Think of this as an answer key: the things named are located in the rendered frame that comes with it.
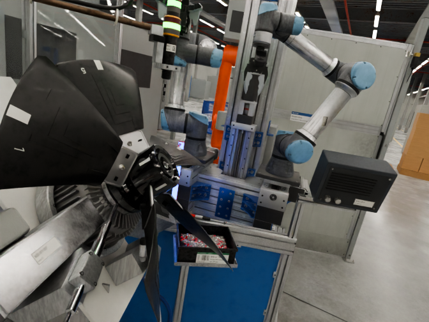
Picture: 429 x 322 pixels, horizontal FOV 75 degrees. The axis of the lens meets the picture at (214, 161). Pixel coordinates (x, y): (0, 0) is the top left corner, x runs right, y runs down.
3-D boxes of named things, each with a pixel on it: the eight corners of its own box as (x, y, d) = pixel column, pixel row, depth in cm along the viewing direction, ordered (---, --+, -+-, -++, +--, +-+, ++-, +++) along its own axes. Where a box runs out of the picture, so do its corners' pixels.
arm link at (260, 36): (273, 32, 114) (253, 29, 114) (270, 45, 115) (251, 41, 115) (271, 36, 121) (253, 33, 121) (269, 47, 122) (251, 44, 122)
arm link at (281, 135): (289, 153, 154) (295, 129, 151) (299, 160, 142) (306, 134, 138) (269, 150, 153) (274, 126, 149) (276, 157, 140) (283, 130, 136)
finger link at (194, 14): (206, 25, 88) (191, 27, 95) (209, 5, 87) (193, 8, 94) (198, 23, 87) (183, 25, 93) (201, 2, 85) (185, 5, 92)
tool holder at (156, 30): (150, 66, 68) (154, 22, 65) (142, 65, 74) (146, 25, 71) (184, 72, 73) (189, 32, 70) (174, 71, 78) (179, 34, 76)
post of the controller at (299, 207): (288, 237, 120) (299, 195, 115) (287, 234, 123) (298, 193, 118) (295, 239, 120) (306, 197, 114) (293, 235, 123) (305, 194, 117)
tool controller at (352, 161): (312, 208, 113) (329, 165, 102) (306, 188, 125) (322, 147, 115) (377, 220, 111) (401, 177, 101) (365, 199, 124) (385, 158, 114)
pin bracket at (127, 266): (104, 267, 74) (131, 253, 72) (115, 257, 79) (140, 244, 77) (115, 286, 74) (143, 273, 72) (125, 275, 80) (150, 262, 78)
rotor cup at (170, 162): (98, 184, 63) (144, 156, 61) (114, 153, 76) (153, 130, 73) (139, 223, 70) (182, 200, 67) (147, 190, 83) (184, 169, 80)
